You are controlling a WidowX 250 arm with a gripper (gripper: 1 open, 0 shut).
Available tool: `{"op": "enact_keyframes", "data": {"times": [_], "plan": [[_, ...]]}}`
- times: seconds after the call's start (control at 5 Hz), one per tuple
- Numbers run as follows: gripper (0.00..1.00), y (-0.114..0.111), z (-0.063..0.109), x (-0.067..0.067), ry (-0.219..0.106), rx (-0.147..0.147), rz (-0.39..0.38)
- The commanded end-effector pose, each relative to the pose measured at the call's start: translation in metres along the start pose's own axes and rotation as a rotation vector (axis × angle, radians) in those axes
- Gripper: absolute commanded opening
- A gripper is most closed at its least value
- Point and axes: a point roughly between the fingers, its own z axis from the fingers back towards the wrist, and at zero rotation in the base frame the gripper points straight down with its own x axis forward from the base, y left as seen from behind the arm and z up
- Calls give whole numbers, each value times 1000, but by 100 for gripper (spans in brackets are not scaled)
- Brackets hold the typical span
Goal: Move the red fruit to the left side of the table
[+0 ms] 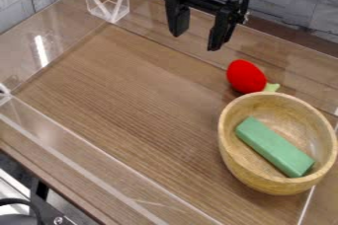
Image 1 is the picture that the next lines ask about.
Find wooden bowl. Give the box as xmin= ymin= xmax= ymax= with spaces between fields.
xmin=218 ymin=92 xmax=338 ymax=195

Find green rectangular block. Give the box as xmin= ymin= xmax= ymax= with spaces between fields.
xmin=235 ymin=116 xmax=315 ymax=178

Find clear acrylic table enclosure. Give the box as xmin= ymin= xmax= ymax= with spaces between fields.
xmin=0 ymin=0 xmax=338 ymax=225

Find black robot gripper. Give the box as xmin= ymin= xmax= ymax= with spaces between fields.
xmin=166 ymin=0 xmax=251 ymax=51

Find black cable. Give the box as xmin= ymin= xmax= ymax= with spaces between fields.
xmin=0 ymin=197 xmax=46 ymax=225

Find black metal table frame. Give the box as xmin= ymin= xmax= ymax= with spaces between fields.
xmin=31 ymin=178 xmax=92 ymax=225

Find red plush strawberry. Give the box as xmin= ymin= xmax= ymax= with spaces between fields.
xmin=226 ymin=59 xmax=281 ymax=94

